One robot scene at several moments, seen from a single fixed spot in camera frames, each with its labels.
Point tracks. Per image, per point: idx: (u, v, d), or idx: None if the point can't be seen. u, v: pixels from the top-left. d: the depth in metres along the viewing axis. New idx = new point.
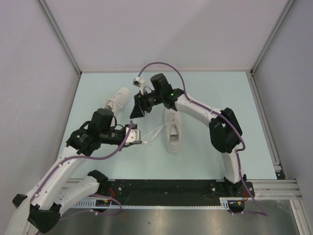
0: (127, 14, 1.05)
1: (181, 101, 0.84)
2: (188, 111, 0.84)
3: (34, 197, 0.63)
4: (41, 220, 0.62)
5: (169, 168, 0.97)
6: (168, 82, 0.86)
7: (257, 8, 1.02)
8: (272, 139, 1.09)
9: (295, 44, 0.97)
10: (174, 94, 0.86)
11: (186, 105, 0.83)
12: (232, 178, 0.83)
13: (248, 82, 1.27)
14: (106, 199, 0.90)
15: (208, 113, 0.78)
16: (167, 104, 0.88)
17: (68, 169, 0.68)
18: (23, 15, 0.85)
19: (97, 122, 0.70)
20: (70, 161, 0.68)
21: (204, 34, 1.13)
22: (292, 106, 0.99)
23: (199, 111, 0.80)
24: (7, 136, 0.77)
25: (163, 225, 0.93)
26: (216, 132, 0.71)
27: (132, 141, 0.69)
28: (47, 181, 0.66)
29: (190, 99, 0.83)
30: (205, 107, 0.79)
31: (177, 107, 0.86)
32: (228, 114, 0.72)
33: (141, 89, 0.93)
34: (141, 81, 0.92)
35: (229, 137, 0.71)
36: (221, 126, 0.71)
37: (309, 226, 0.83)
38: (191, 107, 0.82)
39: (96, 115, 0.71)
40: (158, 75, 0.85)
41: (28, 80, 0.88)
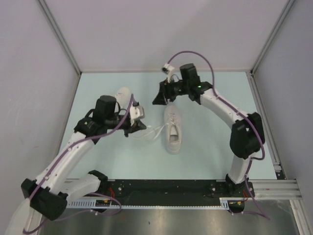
0: (127, 15, 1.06)
1: (208, 95, 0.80)
2: (212, 107, 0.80)
3: (45, 180, 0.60)
4: (49, 205, 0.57)
5: (169, 168, 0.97)
6: (196, 73, 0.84)
7: (257, 8, 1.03)
8: (272, 139, 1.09)
9: (295, 44, 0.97)
10: (201, 87, 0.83)
11: (212, 101, 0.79)
12: (235, 179, 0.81)
13: (248, 82, 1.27)
14: (106, 199, 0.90)
15: (234, 114, 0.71)
16: (191, 96, 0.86)
17: (77, 153, 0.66)
18: (23, 14, 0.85)
19: (100, 109, 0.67)
20: (79, 145, 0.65)
21: (204, 34, 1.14)
22: (292, 106, 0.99)
23: (224, 109, 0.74)
24: (7, 136, 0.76)
25: (163, 225, 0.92)
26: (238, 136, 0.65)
27: (136, 117, 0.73)
28: (56, 165, 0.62)
29: (218, 95, 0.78)
30: (232, 107, 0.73)
31: (202, 101, 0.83)
32: (255, 120, 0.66)
33: (168, 77, 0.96)
34: (169, 68, 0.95)
35: (250, 143, 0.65)
36: (245, 130, 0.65)
37: (309, 226, 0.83)
38: (216, 103, 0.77)
39: (99, 103, 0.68)
40: (188, 64, 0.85)
41: (28, 80, 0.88)
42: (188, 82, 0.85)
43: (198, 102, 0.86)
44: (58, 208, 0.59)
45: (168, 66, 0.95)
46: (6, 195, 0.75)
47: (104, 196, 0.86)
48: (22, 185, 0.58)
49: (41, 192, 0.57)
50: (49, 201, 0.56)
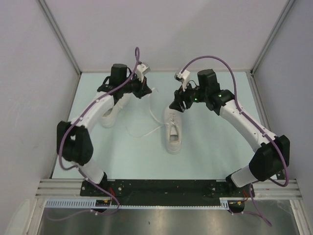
0: (127, 15, 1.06)
1: (230, 108, 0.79)
2: (234, 121, 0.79)
3: (79, 120, 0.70)
4: (84, 140, 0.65)
5: (169, 168, 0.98)
6: (216, 81, 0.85)
7: (257, 8, 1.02)
8: None
9: (295, 44, 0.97)
10: (222, 95, 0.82)
11: (233, 114, 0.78)
12: (238, 182, 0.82)
13: (248, 82, 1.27)
14: (106, 199, 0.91)
15: (260, 134, 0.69)
16: (210, 105, 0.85)
17: (103, 106, 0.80)
18: (23, 14, 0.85)
19: (116, 75, 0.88)
20: (105, 99, 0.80)
21: (205, 34, 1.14)
22: (292, 106, 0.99)
23: (246, 126, 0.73)
24: (7, 136, 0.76)
25: (163, 225, 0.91)
26: (263, 160, 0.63)
27: (144, 70, 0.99)
28: (87, 111, 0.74)
29: (241, 110, 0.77)
30: (257, 126, 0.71)
31: (222, 111, 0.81)
32: (282, 144, 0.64)
33: (184, 85, 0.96)
34: (184, 76, 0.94)
35: (274, 166, 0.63)
36: (271, 154, 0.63)
37: (309, 226, 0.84)
38: (239, 117, 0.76)
39: (114, 69, 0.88)
40: (208, 71, 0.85)
41: (28, 80, 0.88)
42: (207, 89, 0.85)
43: (216, 112, 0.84)
44: (88, 149, 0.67)
45: (183, 73, 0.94)
46: (6, 195, 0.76)
47: (106, 192, 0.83)
48: (58, 126, 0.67)
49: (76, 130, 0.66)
50: (85, 136, 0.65)
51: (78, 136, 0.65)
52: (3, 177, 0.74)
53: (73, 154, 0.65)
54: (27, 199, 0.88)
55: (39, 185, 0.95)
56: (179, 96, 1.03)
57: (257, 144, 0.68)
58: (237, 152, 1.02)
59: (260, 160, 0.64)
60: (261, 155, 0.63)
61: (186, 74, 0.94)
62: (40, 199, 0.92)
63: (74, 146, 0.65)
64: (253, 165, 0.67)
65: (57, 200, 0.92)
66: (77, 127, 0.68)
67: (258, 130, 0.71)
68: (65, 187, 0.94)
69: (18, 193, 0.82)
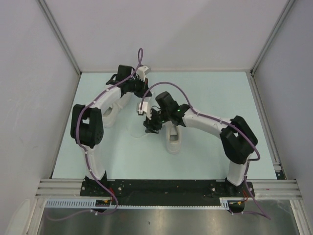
0: (127, 14, 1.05)
1: (189, 115, 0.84)
2: (197, 125, 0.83)
3: (93, 104, 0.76)
4: (97, 121, 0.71)
5: (169, 168, 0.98)
6: (172, 98, 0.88)
7: (257, 8, 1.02)
8: (272, 138, 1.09)
9: (295, 44, 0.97)
10: (180, 110, 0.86)
11: (193, 118, 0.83)
12: (235, 180, 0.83)
13: (248, 82, 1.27)
14: (106, 199, 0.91)
15: (218, 123, 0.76)
16: (174, 121, 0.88)
17: (111, 96, 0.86)
18: (23, 15, 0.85)
19: (122, 73, 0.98)
20: (113, 89, 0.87)
21: (205, 34, 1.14)
22: (292, 106, 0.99)
23: (208, 123, 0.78)
24: (7, 136, 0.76)
25: (163, 225, 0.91)
26: (229, 142, 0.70)
27: (146, 69, 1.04)
28: (99, 98, 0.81)
29: (198, 112, 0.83)
30: (213, 118, 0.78)
31: (185, 122, 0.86)
32: (239, 123, 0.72)
33: (147, 115, 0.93)
34: (145, 109, 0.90)
35: (242, 147, 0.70)
36: (234, 136, 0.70)
37: (309, 226, 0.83)
38: (199, 120, 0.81)
39: (120, 68, 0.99)
40: (163, 93, 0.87)
41: (28, 79, 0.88)
42: (167, 109, 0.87)
43: (182, 124, 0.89)
44: (100, 130, 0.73)
45: (143, 107, 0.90)
46: (6, 195, 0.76)
47: (107, 190, 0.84)
48: (74, 107, 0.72)
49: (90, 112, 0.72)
50: (99, 117, 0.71)
51: (93, 117, 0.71)
52: (3, 177, 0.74)
53: (87, 134, 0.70)
54: (27, 199, 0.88)
55: (39, 185, 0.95)
56: (148, 124, 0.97)
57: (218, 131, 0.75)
58: None
59: (229, 146, 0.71)
60: (227, 140, 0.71)
61: (145, 105, 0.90)
62: (40, 199, 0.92)
63: (88, 127, 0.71)
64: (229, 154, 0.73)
65: (57, 200, 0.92)
66: (90, 109, 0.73)
67: (216, 121, 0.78)
68: (64, 187, 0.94)
69: (18, 193, 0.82)
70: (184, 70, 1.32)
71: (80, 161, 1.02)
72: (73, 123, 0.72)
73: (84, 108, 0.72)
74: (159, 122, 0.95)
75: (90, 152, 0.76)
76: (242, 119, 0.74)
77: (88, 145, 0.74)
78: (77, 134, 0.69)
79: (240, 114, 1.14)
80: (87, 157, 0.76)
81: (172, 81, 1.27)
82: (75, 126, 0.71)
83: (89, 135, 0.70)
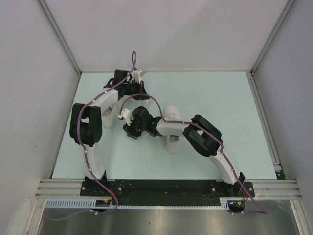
0: (127, 14, 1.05)
1: (160, 124, 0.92)
2: (169, 131, 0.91)
3: (92, 103, 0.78)
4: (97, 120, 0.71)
5: (169, 168, 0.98)
6: (148, 113, 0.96)
7: (257, 9, 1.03)
8: (272, 139, 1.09)
9: (295, 45, 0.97)
10: (155, 122, 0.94)
11: (165, 126, 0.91)
12: (229, 180, 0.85)
13: (248, 82, 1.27)
14: (106, 199, 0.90)
15: (182, 125, 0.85)
16: (151, 132, 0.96)
17: (109, 98, 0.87)
18: (23, 15, 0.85)
19: (120, 77, 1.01)
20: (112, 91, 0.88)
21: (204, 34, 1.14)
22: (292, 106, 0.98)
23: (174, 127, 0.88)
24: (7, 136, 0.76)
25: (163, 225, 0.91)
26: (193, 139, 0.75)
27: (141, 72, 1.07)
28: (98, 98, 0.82)
29: (167, 120, 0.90)
30: (177, 121, 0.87)
31: (160, 131, 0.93)
32: (199, 121, 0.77)
33: (127, 121, 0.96)
34: (124, 114, 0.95)
35: (207, 142, 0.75)
36: (196, 134, 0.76)
37: (309, 226, 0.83)
38: (169, 127, 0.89)
39: (117, 72, 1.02)
40: (139, 108, 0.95)
41: (28, 79, 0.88)
42: (143, 123, 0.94)
43: (159, 134, 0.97)
44: (99, 129, 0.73)
45: (123, 112, 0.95)
46: (6, 195, 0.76)
47: (107, 190, 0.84)
48: (73, 106, 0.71)
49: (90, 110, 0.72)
50: (99, 115, 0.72)
51: (93, 115, 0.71)
52: (2, 177, 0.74)
53: (87, 132, 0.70)
54: (27, 199, 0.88)
55: (39, 185, 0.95)
56: (127, 130, 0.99)
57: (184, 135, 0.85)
58: (236, 153, 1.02)
59: (195, 144, 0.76)
60: (190, 137, 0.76)
61: (126, 112, 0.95)
62: (40, 199, 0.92)
63: (88, 125, 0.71)
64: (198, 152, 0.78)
65: (57, 200, 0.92)
66: (90, 107, 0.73)
67: (180, 123, 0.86)
68: (64, 187, 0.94)
69: (18, 193, 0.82)
70: (184, 70, 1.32)
71: (80, 161, 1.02)
72: (73, 121, 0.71)
73: (84, 107, 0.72)
74: (137, 130, 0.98)
75: (89, 152, 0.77)
76: (201, 116, 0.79)
77: (87, 144, 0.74)
78: (78, 133, 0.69)
79: (241, 114, 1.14)
80: (87, 156, 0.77)
81: (171, 81, 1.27)
82: (75, 124, 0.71)
83: (89, 133, 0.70)
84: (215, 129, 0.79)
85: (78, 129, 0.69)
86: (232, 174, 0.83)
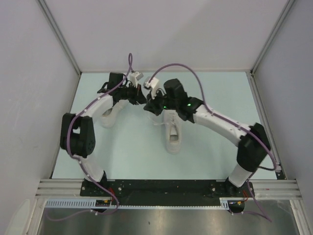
0: (127, 14, 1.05)
1: (202, 113, 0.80)
2: (208, 124, 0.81)
3: (84, 112, 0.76)
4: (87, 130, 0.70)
5: (170, 168, 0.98)
6: (184, 91, 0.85)
7: (257, 9, 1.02)
8: (272, 139, 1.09)
9: (295, 45, 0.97)
10: (191, 104, 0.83)
11: (207, 117, 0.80)
12: (236, 182, 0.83)
13: (248, 82, 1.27)
14: (106, 199, 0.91)
15: (236, 129, 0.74)
16: (182, 115, 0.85)
17: (103, 104, 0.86)
18: (23, 16, 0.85)
19: (113, 81, 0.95)
20: (104, 98, 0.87)
21: (204, 35, 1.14)
22: (292, 106, 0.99)
23: (225, 127, 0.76)
24: (7, 136, 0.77)
25: (163, 225, 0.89)
26: (246, 151, 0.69)
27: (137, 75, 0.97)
28: (90, 106, 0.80)
29: (212, 111, 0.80)
30: (231, 122, 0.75)
31: (196, 119, 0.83)
32: (257, 130, 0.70)
33: (152, 93, 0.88)
34: (152, 85, 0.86)
35: (257, 153, 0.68)
36: (251, 143, 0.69)
37: (309, 226, 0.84)
38: (211, 118, 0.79)
39: (112, 76, 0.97)
40: (174, 82, 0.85)
41: (28, 79, 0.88)
42: (176, 100, 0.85)
43: (191, 121, 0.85)
44: (91, 139, 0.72)
45: (151, 82, 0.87)
46: (6, 195, 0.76)
47: (107, 191, 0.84)
48: (63, 117, 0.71)
49: (81, 121, 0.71)
50: (90, 126, 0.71)
51: (84, 126, 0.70)
52: (3, 178, 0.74)
53: (78, 144, 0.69)
54: (27, 199, 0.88)
55: (39, 185, 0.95)
56: (151, 104, 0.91)
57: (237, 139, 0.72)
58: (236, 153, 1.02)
59: (243, 151, 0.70)
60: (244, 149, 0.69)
61: (155, 83, 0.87)
62: (40, 199, 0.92)
63: (80, 135, 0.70)
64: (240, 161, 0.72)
65: (57, 200, 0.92)
66: (81, 118, 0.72)
67: (234, 126, 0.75)
68: (65, 187, 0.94)
69: (18, 193, 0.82)
70: (183, 70, 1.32)
71: None
72: (63, 132, 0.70)
73: (74, 119, 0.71)
74: (160, 106, 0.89)
75: (84, 162, 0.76)
76: (260, 126, 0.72)
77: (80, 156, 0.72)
78: (68, 144, 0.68)
79: (241, 114, 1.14)
80: (82, 166, 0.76)
81: None
82: (65, 136, 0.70)
83: (80, 145, 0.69)
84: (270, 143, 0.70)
85: (69, 140, 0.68)
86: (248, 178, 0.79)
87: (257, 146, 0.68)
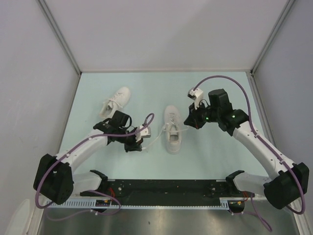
0: (127, 14, 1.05)
1: (244, 130, 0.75)
2: (248, 144, 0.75)
3: (65, 157, 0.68)
4: (62, 180, 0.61)
5: (169, 168, 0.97)
6: (228, 101, 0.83)
7: (257, 9, 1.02)
8: (272, 138, 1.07)
9: (297, 45, 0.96)
10: (235, 116, 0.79)
11: (248, 136, 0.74)
12: (239, 187, 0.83)
13: (248, 82, 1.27)
14: (106, 199, 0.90)
15: (277, 162, 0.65)
16: (223, 125, 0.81)
17: (95, 145, 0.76)
18: (23, 16, 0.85)
19: (117, 119, 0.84)
20: (98, 138, 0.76)
21: (204, 35, 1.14)
22: (294, 106, 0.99)
23: (266, 155, 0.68)
24: (8, 136, 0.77)
25: (163, 225, 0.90)
26: (280, 186, 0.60)
27: (145, 134, 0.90)
28: (75, 148, 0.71)
29: (257, 134, 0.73)
30: (275, 152, 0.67)
31: (235, 133, 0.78)
32: (301, 172, 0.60)
33: (196, 103, 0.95)
34: (196, 94, 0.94)
35: (291, 196, 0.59)
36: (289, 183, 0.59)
37: (309, 226, 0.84)
38: (254, 141, 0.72)
39: (117, 113, 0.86)
40: (221, 92, 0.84)
41: (28, 79, 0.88)
42: (219, 109, 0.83)
43: (229, 132, 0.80)
44: (66, 188, 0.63)
45: (196, 91, 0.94)
46: (6, 196, 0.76)
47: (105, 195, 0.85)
48: (42, 158, 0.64)
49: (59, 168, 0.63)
50: (66, 175, 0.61)
51: (60, 175, 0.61)
52: (3, 178, 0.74)
53: (49, 191, 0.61)
54: (27, 199, 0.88)
55: None
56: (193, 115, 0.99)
57: (276, 173, 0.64)
58: (237, 153, 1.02)
59: (276, 185, 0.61)
60: (279, 183, 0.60)
61: (199, 93, 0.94)
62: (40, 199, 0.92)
63: (53, 183, 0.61)
64: (267, 195, 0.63)
65: None
66: (60, 164, 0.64)
67: (275, 156, 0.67)
68: None
69: (18, 194, 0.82)
70: (183, 70, 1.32)
71: None
72: (38, 175, 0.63)
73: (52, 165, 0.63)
74: (201, 117, 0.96)
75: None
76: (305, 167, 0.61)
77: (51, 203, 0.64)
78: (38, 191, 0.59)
79: None
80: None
81: (171, 81, 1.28)
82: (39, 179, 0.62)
83: (51, 194, 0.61)
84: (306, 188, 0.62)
85: (40, 187, 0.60)
86: (250, 189, 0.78)
87: (294, 187, 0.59)
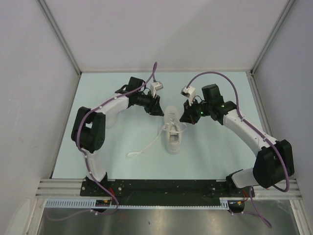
0: (127, 14, 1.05)
1: (231, 116, 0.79)
2: (236, 129, 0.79)
3: (99, 108, 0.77)
4: (99, 126, 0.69)
5: (169, 168, 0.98)
6: (219, 93, 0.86)
7: (257, 9, 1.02)
8: (270, 133, 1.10)
9: (296, 44, 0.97)
10: (225, 106, 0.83)
11: (234, 121, 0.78)
12: (238, 183, 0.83)
13: (248, 82, 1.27)
14: (106, 199, 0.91)
15: (260, 139, 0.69)
16: (214, 115, 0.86)
17: (118, 104, 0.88)
18: (23, 16, 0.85)
19: (133, 84, 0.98)
20: (122, 98, 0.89)
21: (204, 35, 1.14)
22: (292, 105, 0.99)
23: (251, 135, 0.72)
24: (7, 136, 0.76)
25: (163, 225, 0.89)
26: (265, 164, 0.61)
27: (157, 87, 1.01)
28: (105, 105, 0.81)
29: (242, 118, 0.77)
30: (258, 131, 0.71)
31: (224, 121, 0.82)
32: (284, 148, 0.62)
33: (189, 100, 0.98)
34: (190, 91, 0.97)
35: (277, 173, 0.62)
36: (273, 158, 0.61)
37: (309, 226, 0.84)
38: (239, 125, 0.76)
39: (131, 79, 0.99)
40: (212, 85, 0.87)
41: (28, 80, 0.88)
42: (211, 101, 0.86)
43: (220, 122, 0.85)
44: (101, 135, 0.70)
45: (189, 88, 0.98)
46: (6, 195, 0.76)
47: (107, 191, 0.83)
48: (78, 110, 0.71)
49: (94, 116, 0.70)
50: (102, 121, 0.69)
51: (96, 122, 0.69)
52: (3, 178, 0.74)
53: (88, 137, 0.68)
54: (27, 199, 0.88)
55: (39, 185, 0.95)
56: (186, 110, 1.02)
57: (258, 148, 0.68)
58: (237, 152, 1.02)
59: (260, 162, 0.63)
60: (262, 160, 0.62)
61: (192, 89, 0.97)
62: (40, 199, 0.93)
63: (90, 131, 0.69)
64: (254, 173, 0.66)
65: (57, 200, 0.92)
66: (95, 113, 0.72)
67: (259, 135, 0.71)
68: (64, 187, 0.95)
69: (18, 193, 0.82)
70: (183, 70, 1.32)
71: (81, 161, 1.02)
72: (76, 125, 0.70)
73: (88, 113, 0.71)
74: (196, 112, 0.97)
75: (90, 156, 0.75)
76: (287, 143, 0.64)
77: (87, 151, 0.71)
78: (78, 137, 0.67)
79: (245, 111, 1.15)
80: (87, 161, 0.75)
81: (171, 81, 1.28)
82: (77, 128, 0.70)
83: (90, 140, 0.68)
84: (292, 167, 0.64)
85: (79, 133, 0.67)
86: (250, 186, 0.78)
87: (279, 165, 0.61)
